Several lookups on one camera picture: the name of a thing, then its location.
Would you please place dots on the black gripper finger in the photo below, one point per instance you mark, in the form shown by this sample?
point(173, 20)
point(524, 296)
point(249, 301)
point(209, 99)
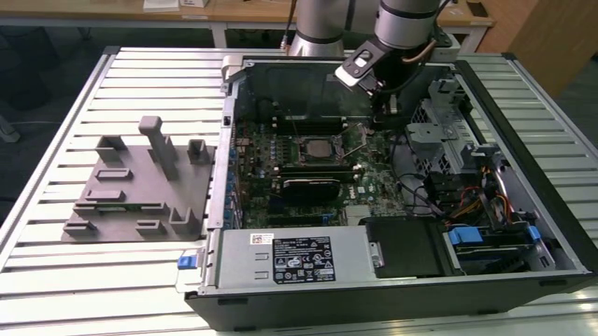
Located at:
point(379, 112)
point(392, 104)

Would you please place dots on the silver CPU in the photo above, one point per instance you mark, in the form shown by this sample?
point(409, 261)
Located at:
point(321, 148)

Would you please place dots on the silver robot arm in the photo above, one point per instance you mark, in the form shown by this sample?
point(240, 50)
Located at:
point(401, 24)

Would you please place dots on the silver drive cage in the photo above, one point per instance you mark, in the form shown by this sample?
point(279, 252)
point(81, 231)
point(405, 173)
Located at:
point(429, 134)

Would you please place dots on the green motherboard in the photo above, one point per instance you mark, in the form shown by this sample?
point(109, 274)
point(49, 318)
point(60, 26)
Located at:
point(377, 182)

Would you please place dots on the black phone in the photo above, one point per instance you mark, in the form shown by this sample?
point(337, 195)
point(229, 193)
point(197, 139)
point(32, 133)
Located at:
point(476, 9)

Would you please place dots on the black graphics card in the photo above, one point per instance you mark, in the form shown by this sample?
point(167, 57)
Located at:
point(309, 192)

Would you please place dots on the silver heatsink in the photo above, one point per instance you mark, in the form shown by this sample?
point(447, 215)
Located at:
point(356, 214)

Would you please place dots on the wooden cabinet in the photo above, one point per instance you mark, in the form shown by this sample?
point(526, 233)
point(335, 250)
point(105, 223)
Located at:
point(551, 35)

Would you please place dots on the black plastic shroud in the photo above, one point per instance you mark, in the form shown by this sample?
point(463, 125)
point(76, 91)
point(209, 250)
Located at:
point(405, 245)

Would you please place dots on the hard disk in blue carrier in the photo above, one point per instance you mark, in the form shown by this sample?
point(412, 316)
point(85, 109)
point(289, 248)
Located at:
point(467, 238)

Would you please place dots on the blue plastic clip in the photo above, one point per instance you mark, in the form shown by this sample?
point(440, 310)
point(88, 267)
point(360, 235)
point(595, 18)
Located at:
point(534, 238)

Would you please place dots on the small white box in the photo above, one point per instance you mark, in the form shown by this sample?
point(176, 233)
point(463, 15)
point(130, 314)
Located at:
point(193, 3)

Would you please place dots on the silver power supply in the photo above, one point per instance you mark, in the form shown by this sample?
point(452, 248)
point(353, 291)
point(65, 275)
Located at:
point(243, 259)

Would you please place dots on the silver disk bay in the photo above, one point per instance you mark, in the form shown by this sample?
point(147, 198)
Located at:
point(546, 259)

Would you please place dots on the black PC case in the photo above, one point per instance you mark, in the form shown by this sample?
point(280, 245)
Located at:
point(327, 311)

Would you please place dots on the grey parts rack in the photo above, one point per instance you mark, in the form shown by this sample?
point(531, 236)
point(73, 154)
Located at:
point(140, 217)

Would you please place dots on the blue case latch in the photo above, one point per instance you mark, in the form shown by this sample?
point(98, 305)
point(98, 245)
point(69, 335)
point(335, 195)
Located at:
point(185, 263)

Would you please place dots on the green RAM stick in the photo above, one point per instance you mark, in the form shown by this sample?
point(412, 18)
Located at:
point(116, 208)

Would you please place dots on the wooden desk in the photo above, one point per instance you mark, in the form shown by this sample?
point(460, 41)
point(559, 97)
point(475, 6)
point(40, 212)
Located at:
point(93, 14)

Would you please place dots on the black office chair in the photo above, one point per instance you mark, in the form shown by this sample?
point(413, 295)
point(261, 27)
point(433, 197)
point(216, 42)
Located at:
point(28, 70)

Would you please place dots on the grey metal foot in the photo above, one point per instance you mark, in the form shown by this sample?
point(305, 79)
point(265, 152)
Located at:
point(6, 129)

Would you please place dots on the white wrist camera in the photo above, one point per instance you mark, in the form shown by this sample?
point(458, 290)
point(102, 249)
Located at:
point(347, 75)

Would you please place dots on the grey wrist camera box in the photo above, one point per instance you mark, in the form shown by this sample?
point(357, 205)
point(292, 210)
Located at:
point(446, 55)

